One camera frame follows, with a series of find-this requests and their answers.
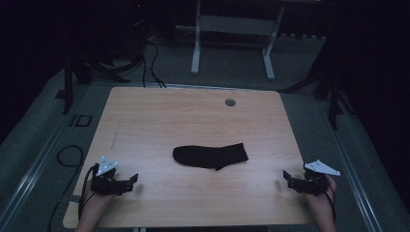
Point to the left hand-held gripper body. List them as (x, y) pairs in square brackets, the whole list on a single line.
[(111, 186)]

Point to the person's right hand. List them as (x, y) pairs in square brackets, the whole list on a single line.
[(320, 204)]

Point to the person's left hand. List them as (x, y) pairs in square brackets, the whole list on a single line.
[(95, 208)]

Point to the white desk frame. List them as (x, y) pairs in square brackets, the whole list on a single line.
[(237, 25)]

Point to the black sock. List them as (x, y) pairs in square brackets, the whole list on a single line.
[(209, 156)]

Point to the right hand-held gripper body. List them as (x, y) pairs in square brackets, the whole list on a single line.
[(314, 183)]

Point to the black metal stand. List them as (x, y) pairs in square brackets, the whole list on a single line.
[(333, 96), (68, 87)]

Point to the metal floor rail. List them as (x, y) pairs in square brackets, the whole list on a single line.
[(353, 174), (30, 175)]

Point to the grey table grommet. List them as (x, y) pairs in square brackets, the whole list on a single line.
[(230, 102)]

